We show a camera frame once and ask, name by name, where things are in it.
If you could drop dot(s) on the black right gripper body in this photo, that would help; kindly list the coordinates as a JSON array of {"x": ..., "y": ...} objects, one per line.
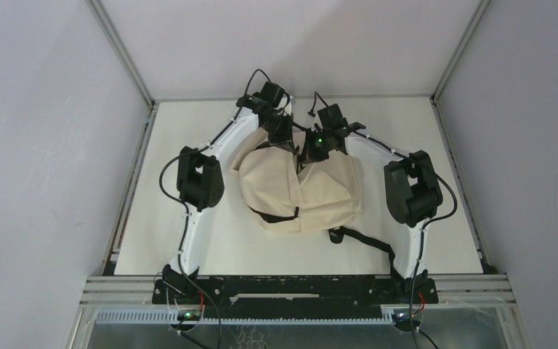
[{"x": 317, "y": 145}]

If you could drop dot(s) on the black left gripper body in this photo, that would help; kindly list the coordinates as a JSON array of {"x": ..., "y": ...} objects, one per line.
[{"x": 279, "y": 128}]

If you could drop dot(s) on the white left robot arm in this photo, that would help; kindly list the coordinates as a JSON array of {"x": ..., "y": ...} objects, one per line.
[{"x": 195, "y": 177}]

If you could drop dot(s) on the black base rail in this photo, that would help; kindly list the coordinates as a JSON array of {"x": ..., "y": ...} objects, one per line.
[{"x": 292, "y": 297}]

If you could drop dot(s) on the beige canvas backpack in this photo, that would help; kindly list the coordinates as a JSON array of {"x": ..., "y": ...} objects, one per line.
[{"x": 287, "y": 197}]

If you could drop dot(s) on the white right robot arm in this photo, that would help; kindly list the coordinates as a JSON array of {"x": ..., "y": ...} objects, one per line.
[{"x": 412, "y": 190}]

